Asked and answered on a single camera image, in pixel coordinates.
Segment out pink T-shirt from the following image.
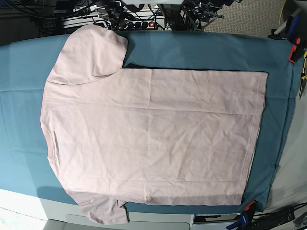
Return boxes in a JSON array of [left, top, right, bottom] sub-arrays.
[[40, 25, 268, 225]]

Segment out white power strip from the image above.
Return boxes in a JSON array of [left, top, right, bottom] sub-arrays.
[[61, 15, 167, 31]]

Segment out teal table cloth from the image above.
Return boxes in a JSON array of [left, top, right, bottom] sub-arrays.
[[0, 31, 303, 214]]

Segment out orange blue clamp bottom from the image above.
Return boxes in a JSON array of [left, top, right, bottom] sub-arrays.
[[226, 200, 258, 230]]

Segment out orange black clamp right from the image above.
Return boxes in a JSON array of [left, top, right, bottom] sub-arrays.
[[288, 38, 304, 63]]

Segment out blue clamp top right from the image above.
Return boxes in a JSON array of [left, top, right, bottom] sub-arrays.
[[268, 16, 299, 40]]

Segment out yellow handled pliers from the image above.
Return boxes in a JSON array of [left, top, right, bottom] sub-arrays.
[[299, 51, 307, 99]]

